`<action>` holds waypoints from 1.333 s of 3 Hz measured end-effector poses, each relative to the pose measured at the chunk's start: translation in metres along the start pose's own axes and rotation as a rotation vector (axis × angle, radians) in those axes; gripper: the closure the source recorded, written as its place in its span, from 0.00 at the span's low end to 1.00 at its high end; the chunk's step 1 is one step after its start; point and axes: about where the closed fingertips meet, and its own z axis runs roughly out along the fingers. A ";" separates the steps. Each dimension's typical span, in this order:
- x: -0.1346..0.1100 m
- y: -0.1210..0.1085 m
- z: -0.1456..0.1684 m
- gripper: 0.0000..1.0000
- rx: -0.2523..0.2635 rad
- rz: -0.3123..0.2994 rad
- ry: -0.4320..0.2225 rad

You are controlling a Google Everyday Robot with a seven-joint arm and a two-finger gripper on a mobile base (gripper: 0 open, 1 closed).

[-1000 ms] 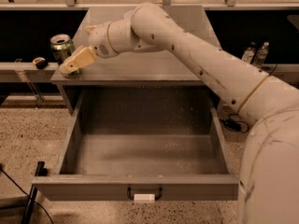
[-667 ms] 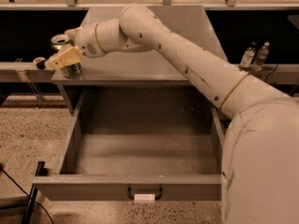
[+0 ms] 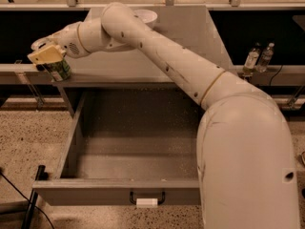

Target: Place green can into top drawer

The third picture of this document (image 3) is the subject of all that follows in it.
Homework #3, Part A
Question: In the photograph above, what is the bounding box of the clear bottle left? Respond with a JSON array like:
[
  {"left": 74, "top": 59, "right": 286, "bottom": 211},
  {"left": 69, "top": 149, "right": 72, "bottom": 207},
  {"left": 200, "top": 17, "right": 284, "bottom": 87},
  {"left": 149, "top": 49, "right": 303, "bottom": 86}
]
[{"left": 243, "top": 43, "right": 261, "bottom": 75}]

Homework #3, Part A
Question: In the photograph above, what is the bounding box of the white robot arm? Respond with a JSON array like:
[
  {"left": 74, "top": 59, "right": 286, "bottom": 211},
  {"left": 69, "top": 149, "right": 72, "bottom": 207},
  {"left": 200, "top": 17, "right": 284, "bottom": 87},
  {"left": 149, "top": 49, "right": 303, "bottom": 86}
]
[{"left": 28, "top": 3, "right": 300, "bottom": 229}]

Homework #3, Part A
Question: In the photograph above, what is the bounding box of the clear bottle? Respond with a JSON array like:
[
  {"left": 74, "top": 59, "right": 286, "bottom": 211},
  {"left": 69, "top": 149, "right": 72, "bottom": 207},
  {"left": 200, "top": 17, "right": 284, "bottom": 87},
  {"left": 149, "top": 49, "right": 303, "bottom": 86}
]
[
  {"left": 243, "top": 43, "right": 261, "bottom": 75},
  {"left": 255, "top": 43, "right": 275, "bottom": 73}
]

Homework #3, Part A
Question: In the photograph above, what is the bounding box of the black cable bottom left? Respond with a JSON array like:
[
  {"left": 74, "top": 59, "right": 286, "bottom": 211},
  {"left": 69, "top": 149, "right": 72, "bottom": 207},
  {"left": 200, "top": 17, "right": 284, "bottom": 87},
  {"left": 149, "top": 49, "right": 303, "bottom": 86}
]
[{"left": 0, "top": 171, "right": 55, "bottom": 229}]

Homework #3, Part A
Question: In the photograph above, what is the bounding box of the white bowl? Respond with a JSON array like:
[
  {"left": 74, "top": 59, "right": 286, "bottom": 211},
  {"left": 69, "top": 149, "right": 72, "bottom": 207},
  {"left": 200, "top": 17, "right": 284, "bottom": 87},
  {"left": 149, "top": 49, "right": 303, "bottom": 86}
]
[{"left": 134, "top": 10, "right": 158, "bottom": 29}]

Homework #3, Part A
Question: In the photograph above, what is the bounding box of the black pole bottom left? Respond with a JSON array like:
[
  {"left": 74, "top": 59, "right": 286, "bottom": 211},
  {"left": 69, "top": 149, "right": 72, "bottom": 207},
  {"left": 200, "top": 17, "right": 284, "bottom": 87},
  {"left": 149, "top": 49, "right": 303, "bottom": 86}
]
[{"left": 21, "top": 165, "right": 46, "bottom": 229}]

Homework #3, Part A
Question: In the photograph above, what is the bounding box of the black and white drawer handle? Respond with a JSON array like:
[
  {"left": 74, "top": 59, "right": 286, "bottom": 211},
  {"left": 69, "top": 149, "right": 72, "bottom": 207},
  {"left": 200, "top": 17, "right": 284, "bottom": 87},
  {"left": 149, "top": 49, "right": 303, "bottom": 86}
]
[{"left": 130, "top": 192, "right": 166, "bottom": 208}]

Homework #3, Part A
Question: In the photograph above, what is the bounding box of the green soda can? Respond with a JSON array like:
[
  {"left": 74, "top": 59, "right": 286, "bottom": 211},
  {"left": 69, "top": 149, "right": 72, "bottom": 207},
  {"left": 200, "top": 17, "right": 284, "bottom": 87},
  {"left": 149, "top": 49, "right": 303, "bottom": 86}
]
[{"left": 44, "top": 59, "right": 71, "bottom": 82}]

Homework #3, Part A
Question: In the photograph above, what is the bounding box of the clear bottle right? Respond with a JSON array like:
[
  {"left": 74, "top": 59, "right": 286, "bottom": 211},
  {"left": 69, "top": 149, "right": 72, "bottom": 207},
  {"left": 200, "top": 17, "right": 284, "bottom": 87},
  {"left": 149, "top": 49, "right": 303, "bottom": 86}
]
[{"left": 255, "top": 43, "right": 275, "bottom": 73}]

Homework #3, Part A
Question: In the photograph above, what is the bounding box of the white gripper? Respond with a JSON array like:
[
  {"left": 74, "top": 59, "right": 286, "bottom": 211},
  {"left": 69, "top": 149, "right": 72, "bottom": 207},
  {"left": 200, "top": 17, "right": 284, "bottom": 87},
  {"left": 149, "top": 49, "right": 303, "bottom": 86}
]
[{"left": 28, "top": 22, "right": 90, "bottom": 65}]

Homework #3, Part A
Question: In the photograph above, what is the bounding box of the grey cabinet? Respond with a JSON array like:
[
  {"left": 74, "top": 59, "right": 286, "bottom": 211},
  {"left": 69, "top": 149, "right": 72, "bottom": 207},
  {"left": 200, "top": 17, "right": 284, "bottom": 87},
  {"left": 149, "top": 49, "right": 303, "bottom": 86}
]
[{"left": 51, "top": 5, "right": 241, "bottom": 119}]

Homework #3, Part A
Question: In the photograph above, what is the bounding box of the open grey top drawer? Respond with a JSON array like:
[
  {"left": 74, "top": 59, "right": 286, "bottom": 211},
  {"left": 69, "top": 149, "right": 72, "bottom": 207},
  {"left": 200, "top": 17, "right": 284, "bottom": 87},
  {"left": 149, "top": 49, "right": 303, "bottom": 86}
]
[{"left": 33, "top": 89, "right": 202, "bottom": 205}]

